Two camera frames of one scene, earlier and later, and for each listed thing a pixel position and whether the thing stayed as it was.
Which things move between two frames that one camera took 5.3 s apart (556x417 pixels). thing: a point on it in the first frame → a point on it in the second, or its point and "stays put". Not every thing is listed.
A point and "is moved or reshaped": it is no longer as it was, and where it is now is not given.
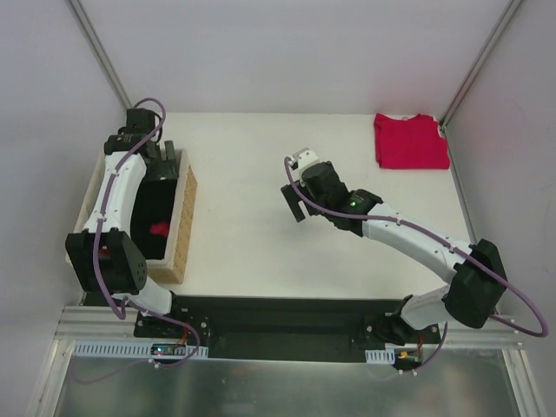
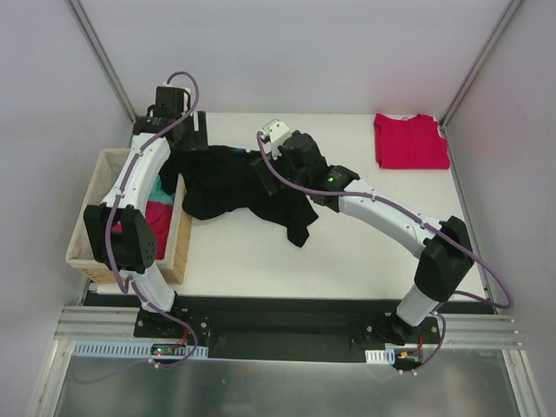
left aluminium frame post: x=95 y=44 stays put
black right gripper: x=296 y=200 → x=268 y=177
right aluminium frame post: x=478 y=63 stays put
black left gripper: x=164 y=164 → x=196 y=131
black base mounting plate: x=285 y=328 stays put
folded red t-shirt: x=413 y=142 stays put
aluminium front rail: x=95 y=323 stays put
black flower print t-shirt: x=153 y=203 is moved or reshaped
